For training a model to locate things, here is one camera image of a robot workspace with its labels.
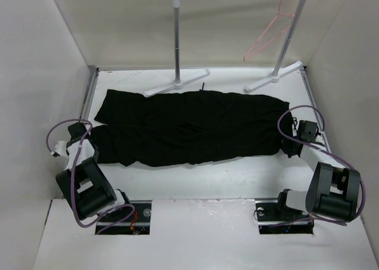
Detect white clothes rack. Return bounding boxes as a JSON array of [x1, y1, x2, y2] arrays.
[[144, 0, 307, 97]]

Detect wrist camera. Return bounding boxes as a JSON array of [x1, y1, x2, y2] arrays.
[[50, 140, 69, 159], [313, 136, 326, 148]]

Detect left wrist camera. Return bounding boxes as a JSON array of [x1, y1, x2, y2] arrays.
[[50, 140, 69, 159]]

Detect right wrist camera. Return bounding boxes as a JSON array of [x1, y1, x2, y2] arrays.
[[313, 136, 326, 148]]

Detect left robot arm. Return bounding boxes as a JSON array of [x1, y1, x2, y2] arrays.
[[52, 122, 133, 222]]

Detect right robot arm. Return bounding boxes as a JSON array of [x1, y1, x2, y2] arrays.
[[274, 120, 361, 224]]

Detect black trousers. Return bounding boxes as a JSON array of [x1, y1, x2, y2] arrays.
[[91, 89, 293, 167]]

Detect pink wire hanger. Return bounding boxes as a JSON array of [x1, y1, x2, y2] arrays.
[[243, 0, 294, 62]]

